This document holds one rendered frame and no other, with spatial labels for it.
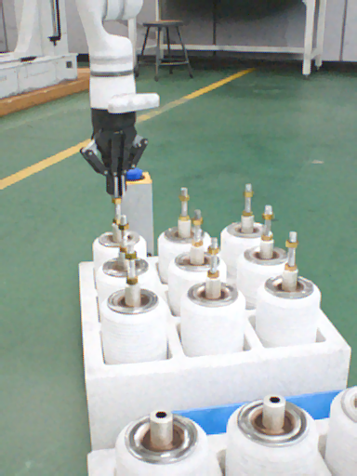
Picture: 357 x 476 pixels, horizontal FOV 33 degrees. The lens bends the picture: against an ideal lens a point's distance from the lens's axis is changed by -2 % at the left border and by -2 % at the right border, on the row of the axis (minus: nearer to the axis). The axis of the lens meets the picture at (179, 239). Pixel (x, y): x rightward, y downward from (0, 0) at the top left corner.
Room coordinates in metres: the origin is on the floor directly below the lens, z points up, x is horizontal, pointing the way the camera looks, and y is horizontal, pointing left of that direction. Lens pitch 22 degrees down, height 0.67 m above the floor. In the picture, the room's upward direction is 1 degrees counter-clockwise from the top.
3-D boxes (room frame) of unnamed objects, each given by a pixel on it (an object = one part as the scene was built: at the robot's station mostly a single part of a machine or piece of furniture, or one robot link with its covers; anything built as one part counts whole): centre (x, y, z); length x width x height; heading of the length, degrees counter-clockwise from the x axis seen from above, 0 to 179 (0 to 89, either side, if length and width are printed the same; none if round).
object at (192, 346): (0.79, -0.05, 0.16); 0.10 x 0.10 x 0.18
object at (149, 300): (0.77, 0.07, 0.25); 0.08 x 0.08 x 0.01
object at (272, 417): (0.50, -0.10, 0.26); 0.02 x 0.02 x 0.03
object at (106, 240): (1.01, 0.11, 0.25); 0.08 x 0.08 x 0.01
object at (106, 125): (1.01, 0.11, 0.45); 0.08 x 0.08 x 0.09
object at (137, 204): (1.18, 0.09, 0.16); 0.07 x 0.07 x 0.31; 10
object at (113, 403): (0.91, -0.03, 0.09); 0.39 x 0.39 x 0.18; 10
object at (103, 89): (0.99, 0.10, 0.52); 0.11 x 0.09 x 0.06; 39
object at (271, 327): (0.81, -0.17, 0.16); 0.10 x 0.10 x 0.18
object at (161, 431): (0.48, 0.02, 0.26); 0.02 x 0.02 x 0.03
